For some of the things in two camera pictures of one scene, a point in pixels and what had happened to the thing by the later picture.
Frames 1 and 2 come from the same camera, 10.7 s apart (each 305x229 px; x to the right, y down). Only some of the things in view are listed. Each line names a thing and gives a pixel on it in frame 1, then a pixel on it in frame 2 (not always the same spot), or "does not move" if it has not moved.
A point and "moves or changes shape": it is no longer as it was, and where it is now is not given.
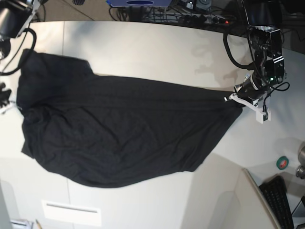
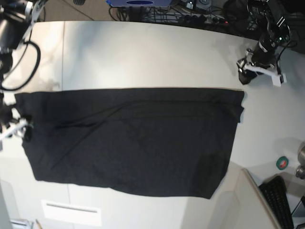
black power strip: (203, 19) does not move
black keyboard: (275, 189) does not move
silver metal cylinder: (300, 171) does not move
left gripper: (4, 95) -> (6, 118)
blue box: (139, 3) does not move
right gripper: (248, 88) -> (262, 57)
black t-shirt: (110, 131) moves or changes shape
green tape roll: (282, 162) does not move
